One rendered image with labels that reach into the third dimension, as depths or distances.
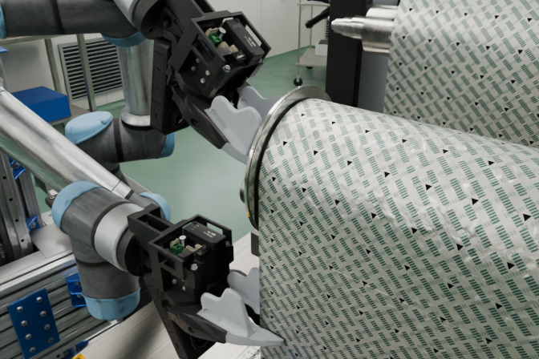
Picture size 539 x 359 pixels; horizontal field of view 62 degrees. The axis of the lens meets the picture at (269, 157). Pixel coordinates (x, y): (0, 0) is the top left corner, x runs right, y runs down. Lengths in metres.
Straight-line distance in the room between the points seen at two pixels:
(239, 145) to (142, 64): 0.65
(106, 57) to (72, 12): 3.90
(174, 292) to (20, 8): 0.37
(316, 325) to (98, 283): 0.34
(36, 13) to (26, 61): 3.56
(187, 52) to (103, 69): 4.07
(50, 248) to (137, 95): 0.47
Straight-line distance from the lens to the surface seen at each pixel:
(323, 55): 5.43
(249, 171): 0.36
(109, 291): 0.66
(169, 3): 0.48
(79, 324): 1.38
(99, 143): 1.17
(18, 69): 4.16
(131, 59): 1.06
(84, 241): 0.61
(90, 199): 0.61
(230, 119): 0.44
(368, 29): 0.60
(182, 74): 0.46
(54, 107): 3.67
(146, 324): 0.77
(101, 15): 0.61
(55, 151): 0.75
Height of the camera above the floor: 1.44
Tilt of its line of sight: 25 degrees down
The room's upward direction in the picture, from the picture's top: straight up
